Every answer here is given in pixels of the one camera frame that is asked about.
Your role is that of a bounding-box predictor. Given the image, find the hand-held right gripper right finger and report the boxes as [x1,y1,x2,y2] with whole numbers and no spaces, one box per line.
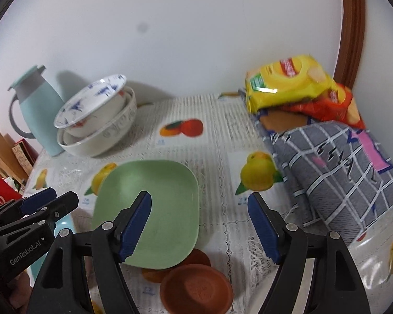
[247,192,370,314]

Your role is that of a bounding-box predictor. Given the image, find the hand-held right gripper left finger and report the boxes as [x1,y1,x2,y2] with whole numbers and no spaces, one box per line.
[26,190,152,314]

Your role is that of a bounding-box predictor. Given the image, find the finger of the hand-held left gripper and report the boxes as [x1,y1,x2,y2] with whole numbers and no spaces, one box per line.
[0,191,80,236]
[0,188,57,225]

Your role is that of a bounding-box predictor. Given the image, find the green square plate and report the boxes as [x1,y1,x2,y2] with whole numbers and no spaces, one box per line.
[92,160,200,269]

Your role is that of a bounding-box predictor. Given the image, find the brown saucer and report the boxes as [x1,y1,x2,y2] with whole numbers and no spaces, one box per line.
[160,263,234,314]
[183,249,212,268]

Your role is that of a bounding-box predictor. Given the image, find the stacked white patterned bowls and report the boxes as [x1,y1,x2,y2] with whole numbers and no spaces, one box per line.
[57,87,137,146]

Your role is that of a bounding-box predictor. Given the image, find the red box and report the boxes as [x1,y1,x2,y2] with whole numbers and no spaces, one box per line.
[0,168,24,213]

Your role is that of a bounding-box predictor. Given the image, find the boxes beside table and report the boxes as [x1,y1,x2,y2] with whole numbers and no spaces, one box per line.
[0,132,30,184]

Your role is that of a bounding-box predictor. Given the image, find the grey checked cloth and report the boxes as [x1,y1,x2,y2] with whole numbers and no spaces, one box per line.
[268,121,393,246]

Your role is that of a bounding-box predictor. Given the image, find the light blue thermos jug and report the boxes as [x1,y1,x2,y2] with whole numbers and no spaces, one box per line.
[8,65,66,158]

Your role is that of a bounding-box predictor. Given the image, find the fruit print tablecloth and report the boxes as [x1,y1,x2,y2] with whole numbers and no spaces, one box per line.
[21,92,393,314]

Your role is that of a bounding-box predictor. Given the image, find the brown packet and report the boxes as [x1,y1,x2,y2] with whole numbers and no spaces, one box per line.
[260,109,310,134]

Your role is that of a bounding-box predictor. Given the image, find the blue floral white bowl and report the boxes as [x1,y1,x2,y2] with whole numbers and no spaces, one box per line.
[53,74,128,137]

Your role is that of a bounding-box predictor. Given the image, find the orange chip bag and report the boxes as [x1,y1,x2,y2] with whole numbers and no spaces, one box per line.
[275,83,365,130]

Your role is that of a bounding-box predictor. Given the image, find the yellow chip bag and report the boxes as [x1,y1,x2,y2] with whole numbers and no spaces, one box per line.
[244,54,336,115]

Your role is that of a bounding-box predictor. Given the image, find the brown wooden door frame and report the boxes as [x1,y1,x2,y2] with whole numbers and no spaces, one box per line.
[335,0,367,86]

